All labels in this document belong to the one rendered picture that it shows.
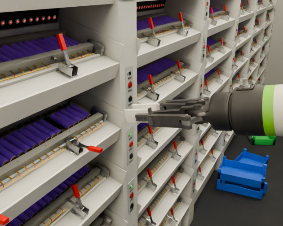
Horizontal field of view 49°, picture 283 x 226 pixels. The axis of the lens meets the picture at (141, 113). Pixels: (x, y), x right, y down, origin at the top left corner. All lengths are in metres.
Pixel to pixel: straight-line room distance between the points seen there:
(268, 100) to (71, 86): 0.40
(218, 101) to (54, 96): 0.33
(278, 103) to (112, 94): 0.48
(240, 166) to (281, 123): 1.86
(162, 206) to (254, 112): 1.01
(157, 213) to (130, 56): 0.81
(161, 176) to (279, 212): 1.06
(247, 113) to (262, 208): 1.68
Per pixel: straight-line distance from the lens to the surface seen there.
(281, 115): 0.56
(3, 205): 0.65
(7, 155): 0.72
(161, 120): 0.62
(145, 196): 1.26
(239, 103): 0.57
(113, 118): 0.91
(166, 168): 1.42
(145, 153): 1.15
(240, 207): 2.19
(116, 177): 1.00
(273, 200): 2.32
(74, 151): 0.77
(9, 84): 0.64
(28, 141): 0.76
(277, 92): 0.57
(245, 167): 2.41
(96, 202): 0.93
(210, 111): 0.59
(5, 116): 0.59
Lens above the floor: 1.31
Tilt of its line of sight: 22 degrees down
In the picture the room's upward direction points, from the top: straight up
